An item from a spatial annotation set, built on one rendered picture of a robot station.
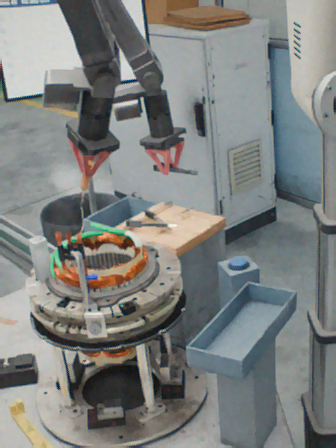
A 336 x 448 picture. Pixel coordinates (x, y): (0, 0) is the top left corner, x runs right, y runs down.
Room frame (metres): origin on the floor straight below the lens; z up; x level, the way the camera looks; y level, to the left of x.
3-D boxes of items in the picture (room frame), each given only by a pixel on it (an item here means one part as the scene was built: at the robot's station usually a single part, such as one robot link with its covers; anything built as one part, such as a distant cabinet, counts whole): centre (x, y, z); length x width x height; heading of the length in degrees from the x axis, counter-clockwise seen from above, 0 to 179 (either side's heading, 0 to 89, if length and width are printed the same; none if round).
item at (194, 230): (1.52, 0.00, 1.05); 0.20 x 0.19 x 0.02; 48
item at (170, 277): (1.25, 0.14, 1.09); 0.32 x 0.32 x 0.01
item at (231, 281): (1.34, -0.14, 0.91); 0.07 x 0.07 x 0.25; 17
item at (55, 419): (1.25, 0.14, 0.80); 0.39 x 0.39 x 0.01
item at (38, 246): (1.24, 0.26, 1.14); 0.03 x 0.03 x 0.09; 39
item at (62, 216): (2.89, 0.38, 0.39); 0.39 x 0.39 x 0.35
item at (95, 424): (1.13, 0.17, 0.81); 0.08 x 0.05 x 0.01; 93
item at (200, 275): (1.52, 0.00, 0.91); 0.19 x 0.19 x 0.26; 48
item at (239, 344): (1.07, -0.12, 0.92); 0.25 x 0.11 x 0.28; 147
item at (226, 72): (3.98, -0.16, 0.60); 1.02 x 0.55 x 1.20; 37
